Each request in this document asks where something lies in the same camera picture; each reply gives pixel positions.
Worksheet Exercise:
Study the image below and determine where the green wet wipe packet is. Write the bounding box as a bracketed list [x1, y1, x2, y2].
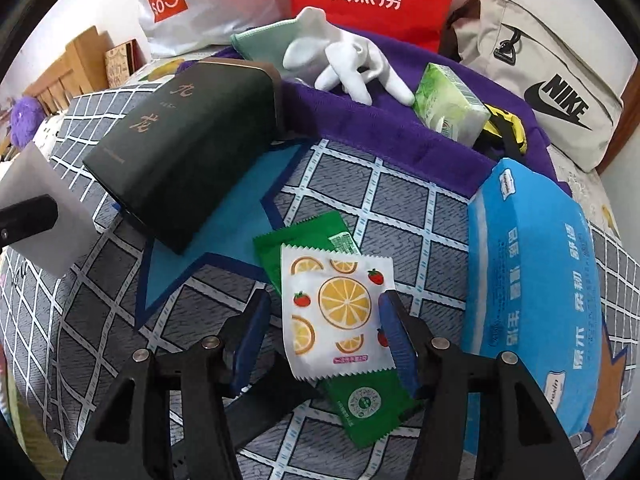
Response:
[254, 211, 416, 448]

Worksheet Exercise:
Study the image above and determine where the fruit print wet wipe packet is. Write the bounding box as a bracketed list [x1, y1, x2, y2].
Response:
[280, 245, 395, 380]

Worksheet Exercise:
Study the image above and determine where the yellow black pouch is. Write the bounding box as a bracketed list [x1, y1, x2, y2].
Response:
[473, 104, 527, 164]

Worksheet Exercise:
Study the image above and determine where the green tissue packet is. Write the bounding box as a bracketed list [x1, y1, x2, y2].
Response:
[412, 63, 490, 148]

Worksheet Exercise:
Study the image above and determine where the white knit glove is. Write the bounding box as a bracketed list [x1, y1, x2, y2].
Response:
[282, 6, 414, 106]

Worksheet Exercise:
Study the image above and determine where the green microfiber cloth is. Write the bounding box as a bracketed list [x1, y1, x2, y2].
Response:
[231, 18, 298, 76]

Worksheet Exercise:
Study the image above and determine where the purple plush toy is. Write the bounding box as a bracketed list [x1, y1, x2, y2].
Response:
[10, 96, 47, 150]

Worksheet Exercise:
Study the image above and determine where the blue tissue pack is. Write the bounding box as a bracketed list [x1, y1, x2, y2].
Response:
[461, 158, 602, 436]

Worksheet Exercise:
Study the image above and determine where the wooden headboard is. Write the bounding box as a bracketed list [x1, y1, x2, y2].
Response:
[23, 26, 113, 116]

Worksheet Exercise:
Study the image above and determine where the brown cardboard box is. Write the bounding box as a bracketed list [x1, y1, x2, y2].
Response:
[104, 39, 144, 88]

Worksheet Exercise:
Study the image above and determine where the dark green tea tin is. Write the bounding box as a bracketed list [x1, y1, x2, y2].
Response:
[84, 58, 282, 254]

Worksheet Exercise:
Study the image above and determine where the newspaper print pillow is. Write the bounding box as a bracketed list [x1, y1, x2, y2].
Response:
[547, 145, 622, 242]

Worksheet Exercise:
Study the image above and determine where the purple fleece blanket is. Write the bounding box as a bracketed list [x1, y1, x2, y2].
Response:
[174, 24, 574, 201]

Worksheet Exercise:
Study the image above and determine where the white Miniso plastic bag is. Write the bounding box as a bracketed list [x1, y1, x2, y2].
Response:
[139, 0, 285, 58]

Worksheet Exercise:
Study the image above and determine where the beige Nike waist bag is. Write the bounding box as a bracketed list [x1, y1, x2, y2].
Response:
[447, 0, 624, 172]

